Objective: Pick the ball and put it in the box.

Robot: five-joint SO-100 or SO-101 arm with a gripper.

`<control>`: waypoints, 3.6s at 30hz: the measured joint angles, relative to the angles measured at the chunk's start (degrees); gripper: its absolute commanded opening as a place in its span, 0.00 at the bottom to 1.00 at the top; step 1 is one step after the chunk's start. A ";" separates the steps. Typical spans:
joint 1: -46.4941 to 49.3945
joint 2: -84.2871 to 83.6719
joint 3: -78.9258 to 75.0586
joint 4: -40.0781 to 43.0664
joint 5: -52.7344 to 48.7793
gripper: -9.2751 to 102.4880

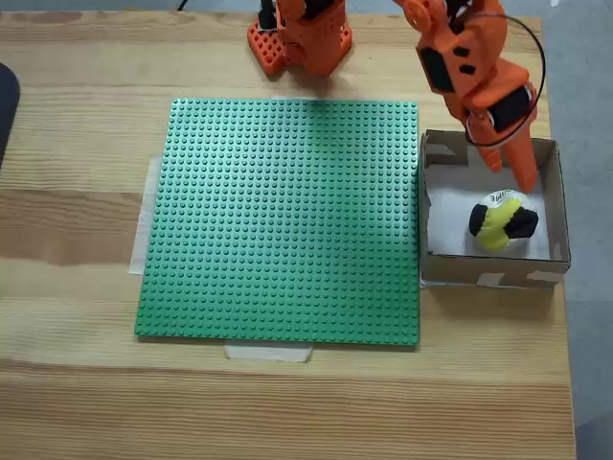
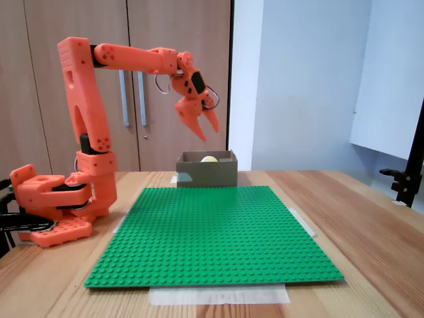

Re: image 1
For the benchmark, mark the green studded baseplate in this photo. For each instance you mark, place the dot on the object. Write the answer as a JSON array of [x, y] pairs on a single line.
[[287, 230]]

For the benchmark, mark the translucent tape strip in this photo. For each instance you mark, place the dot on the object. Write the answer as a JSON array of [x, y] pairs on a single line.
[[141, 230], [268, 353], [292, 98]]

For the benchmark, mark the black flat object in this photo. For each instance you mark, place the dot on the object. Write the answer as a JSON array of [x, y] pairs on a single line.
[[6, 110]]

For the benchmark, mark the white paper box liner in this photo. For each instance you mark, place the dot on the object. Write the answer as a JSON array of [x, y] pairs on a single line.
[[450, 215]]

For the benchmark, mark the open cardboard box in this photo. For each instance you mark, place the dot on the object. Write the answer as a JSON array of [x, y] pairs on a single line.
[[455, 270]]

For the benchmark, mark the black yellow white fabric ball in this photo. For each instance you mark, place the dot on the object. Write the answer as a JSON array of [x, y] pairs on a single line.
[[498, 225]]

